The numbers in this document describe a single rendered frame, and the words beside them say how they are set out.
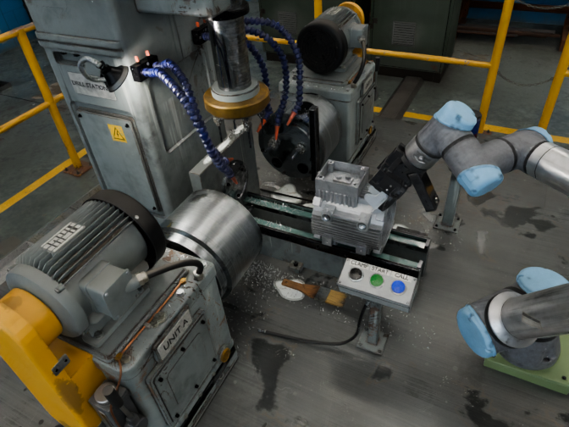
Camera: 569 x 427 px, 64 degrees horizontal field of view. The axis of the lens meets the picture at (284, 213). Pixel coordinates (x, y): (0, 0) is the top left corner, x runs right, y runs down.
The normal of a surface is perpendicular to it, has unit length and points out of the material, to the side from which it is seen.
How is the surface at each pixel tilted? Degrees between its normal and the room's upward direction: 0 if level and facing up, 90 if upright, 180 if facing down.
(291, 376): 0
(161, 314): 0
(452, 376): 0
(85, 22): 90
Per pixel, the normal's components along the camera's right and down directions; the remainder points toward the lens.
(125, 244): 0.75, -0.16
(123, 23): 0.89, 0.24
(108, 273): -0.07, -0.76
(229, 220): 0.52, -0.44
